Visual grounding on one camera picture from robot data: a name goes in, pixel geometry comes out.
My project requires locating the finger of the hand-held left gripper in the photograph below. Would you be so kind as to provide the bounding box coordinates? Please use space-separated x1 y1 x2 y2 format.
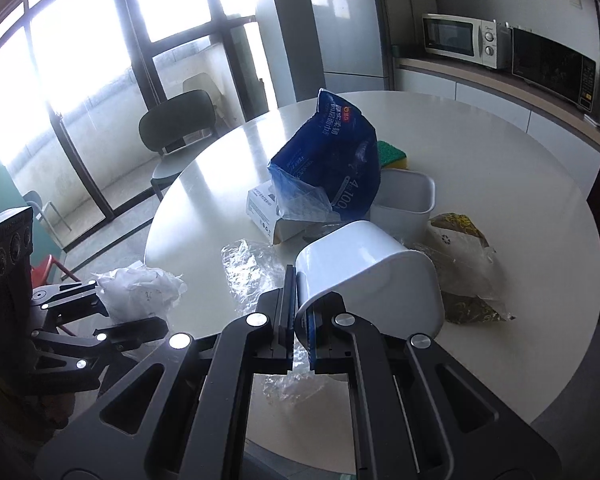
30 316 170 396
30 281 111 321

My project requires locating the black microwave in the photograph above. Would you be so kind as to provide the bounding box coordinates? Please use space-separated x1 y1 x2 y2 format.
511 25 598 113

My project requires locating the white plastic cup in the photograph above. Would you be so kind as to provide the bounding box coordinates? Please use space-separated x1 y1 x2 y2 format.
370 167 437 248
294 220 445 348

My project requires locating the clear patterned snack bag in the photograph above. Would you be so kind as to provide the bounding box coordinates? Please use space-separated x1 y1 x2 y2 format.
415 212 516 326

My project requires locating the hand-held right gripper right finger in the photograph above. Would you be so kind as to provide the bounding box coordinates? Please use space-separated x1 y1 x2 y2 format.
292 292 563 480

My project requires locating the clear plastic wrap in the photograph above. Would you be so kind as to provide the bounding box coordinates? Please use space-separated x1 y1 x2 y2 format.
221 239 331 406

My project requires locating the wooden top counter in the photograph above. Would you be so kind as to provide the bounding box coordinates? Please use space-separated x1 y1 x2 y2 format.
395 55 600 181

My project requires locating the red stool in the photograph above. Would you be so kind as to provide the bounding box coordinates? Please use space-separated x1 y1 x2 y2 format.
30 255 81 286

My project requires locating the blue tissue package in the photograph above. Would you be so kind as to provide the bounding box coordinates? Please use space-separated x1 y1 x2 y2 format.
267 88 383 223

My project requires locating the white cardboard box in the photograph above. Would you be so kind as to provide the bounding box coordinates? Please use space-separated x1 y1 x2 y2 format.
246 180 341 246

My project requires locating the green and yellow sponge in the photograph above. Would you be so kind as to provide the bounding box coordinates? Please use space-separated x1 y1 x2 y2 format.
377 140 411 171

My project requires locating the dark green chair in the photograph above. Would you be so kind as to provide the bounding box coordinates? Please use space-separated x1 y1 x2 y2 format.
138 89 221 201

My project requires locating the round white table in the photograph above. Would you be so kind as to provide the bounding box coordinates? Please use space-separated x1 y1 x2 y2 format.
144 91 600 426

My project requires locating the silver refrigerator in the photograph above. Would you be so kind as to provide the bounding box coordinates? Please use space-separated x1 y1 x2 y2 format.
304 0 396 93

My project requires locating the white plastic bag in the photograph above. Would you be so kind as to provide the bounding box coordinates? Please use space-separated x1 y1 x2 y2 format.
94 267 188 323

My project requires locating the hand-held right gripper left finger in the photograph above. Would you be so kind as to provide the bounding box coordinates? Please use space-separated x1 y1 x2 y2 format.
35 267 301 480

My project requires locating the cream white microwave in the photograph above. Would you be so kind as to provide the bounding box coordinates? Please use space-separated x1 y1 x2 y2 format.
421 13 512 71

